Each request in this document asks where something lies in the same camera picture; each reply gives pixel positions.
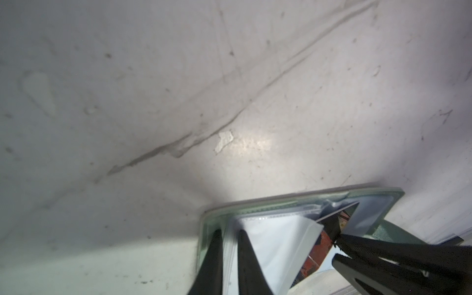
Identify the thin dark credit card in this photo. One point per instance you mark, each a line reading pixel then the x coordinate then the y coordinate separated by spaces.
pixel 333 219

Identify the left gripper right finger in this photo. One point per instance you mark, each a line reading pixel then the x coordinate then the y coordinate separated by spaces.
pixel 251 280

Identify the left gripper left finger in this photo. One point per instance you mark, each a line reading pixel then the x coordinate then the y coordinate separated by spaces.
pixel 209 278

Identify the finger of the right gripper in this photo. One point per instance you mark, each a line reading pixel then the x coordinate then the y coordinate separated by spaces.
pixel 369 280
pixel 453 260

